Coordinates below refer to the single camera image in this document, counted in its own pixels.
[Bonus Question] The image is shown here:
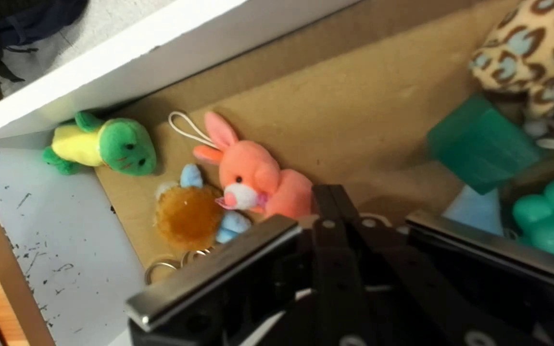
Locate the green yellow plush turtle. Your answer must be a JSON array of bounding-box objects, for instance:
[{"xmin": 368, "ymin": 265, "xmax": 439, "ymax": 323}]
[{"xmin": 43, "ymin": 111, "xmax": 158, "ymax": 177}]

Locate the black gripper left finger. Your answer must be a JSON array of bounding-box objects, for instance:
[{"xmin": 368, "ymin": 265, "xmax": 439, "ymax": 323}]
[{"xmin": 126, "ymin": 215, "xmax": 303, "ymax": 332}]

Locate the pink orange plush bunny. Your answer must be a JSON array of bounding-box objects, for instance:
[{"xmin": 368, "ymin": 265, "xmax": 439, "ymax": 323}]
[{"xmin": 168, "ymin": 111, "xmax": 312, "ymax": 219}]

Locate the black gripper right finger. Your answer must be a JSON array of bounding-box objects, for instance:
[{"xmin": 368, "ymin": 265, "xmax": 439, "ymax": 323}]
[{"xmin": 406, "ymin": 211, "xmax": 554, "ymax": 286}]

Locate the leopard print plush toy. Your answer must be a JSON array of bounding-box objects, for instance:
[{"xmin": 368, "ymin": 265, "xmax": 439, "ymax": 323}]
[{"xmin": 470, "ymin": 0, "xmax": 554, "ymax": 119}]

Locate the brown blue plush keychain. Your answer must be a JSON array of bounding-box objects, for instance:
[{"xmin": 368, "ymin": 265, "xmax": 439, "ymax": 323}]
[{"xmin": 145, "ymin": 163, "xmax": 253, "ymax": 284}]

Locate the teal plastic cup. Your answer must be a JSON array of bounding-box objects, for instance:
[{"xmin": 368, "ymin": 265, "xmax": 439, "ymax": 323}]
[{"xmin": 428, "ymin": 94, "xmax": 543, "ymax": 194}]

